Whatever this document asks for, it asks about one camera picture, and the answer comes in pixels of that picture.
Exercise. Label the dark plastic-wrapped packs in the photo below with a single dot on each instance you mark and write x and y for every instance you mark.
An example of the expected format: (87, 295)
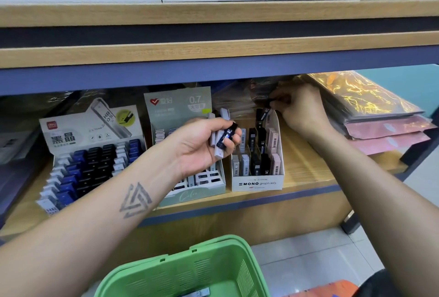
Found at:
(370, 101)

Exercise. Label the person's left hand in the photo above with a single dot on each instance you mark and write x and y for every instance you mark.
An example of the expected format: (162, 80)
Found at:
(195, 146)

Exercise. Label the colourful printed mat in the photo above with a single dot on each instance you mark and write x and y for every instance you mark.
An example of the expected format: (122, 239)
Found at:
(322, 289)

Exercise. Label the person's right forearm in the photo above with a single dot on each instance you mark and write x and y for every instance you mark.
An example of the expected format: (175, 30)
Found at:
(387, 211)

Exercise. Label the stack of wrapped paper packs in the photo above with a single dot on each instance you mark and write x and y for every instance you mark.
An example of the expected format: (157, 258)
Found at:
(20, 156)

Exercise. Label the white display box red label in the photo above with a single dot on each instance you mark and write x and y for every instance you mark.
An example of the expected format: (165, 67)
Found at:
(68, 129)

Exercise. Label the green plastic basket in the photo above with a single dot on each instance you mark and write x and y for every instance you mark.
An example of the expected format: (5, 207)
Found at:
(171, 273)

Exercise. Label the person's right hand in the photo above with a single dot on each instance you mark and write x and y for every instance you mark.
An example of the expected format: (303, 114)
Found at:
(305, 108)

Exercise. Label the person's left forearm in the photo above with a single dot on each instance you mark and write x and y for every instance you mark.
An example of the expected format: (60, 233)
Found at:
(68, 238)

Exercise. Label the pale green display box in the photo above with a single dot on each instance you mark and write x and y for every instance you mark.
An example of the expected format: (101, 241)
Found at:
(171, 101)

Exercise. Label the pile of lead cases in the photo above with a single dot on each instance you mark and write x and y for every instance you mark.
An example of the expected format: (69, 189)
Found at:
(197, 292)

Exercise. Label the clear plastic display box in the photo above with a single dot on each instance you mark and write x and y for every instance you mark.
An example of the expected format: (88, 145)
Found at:
(257, 183)

